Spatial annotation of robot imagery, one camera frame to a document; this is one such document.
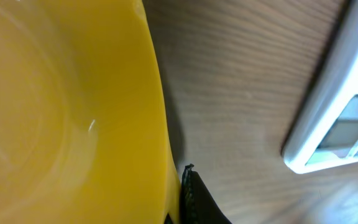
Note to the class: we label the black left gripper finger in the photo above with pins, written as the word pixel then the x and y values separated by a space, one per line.
pixel 197 206

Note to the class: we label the yellow plastic bowl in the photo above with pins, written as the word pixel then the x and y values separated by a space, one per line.
pixel 83 129

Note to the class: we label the white digital kitchen scale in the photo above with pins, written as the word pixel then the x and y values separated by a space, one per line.
pixel 325 134

